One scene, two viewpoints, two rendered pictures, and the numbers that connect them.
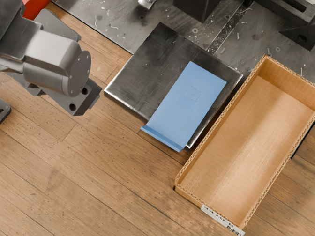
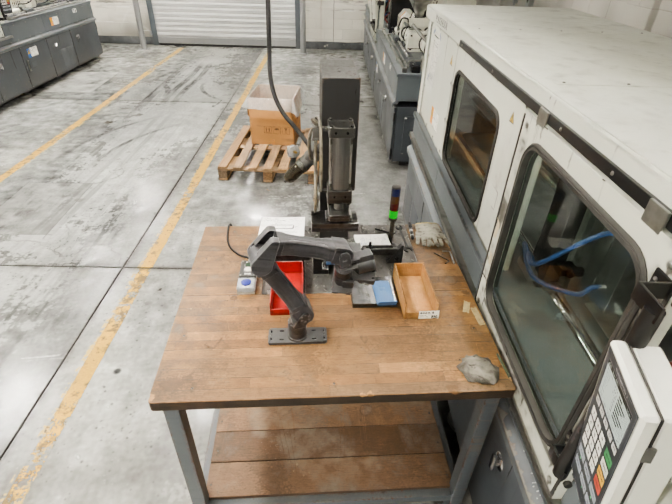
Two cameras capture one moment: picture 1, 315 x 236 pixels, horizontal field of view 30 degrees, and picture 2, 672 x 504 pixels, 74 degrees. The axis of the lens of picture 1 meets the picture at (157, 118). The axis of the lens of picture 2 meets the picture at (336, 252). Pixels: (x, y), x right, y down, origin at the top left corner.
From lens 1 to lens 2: 1.08 m
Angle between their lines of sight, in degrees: 38
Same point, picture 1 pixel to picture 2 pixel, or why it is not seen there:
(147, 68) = (359, 290)
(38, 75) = (363, 265)
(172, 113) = (381, 296)
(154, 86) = (367, 294)
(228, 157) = (410, 300)
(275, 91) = (404, 277)
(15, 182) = (351, 347)
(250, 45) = (382, 270)
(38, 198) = (364, 347)
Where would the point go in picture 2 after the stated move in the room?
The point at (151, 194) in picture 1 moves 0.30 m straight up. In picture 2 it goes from (399, 323) to (409, 256)
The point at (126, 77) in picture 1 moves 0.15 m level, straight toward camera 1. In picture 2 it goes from (356, 296) to (384, 318)
